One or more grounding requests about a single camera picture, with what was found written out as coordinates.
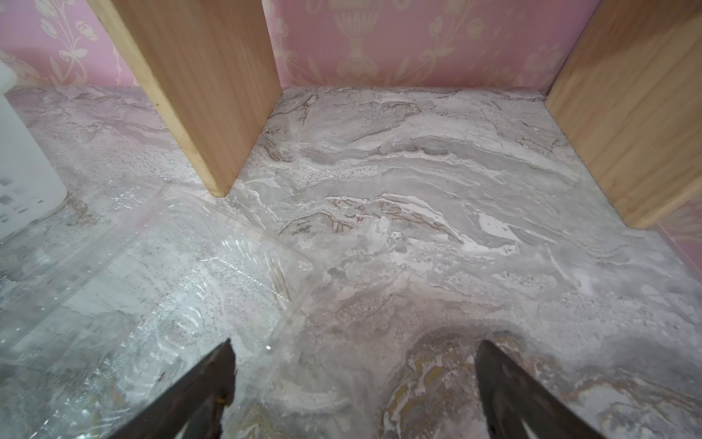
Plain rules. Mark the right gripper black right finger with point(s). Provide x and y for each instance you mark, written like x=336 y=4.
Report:
x=516 y=405

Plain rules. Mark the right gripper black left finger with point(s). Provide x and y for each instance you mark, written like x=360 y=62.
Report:
x=193 y=406

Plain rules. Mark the white perforated plastic basket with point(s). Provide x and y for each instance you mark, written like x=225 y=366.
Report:
x=30 y=187

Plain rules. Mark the wooden shelf unit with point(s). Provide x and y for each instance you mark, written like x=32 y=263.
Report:
x=628 y=98

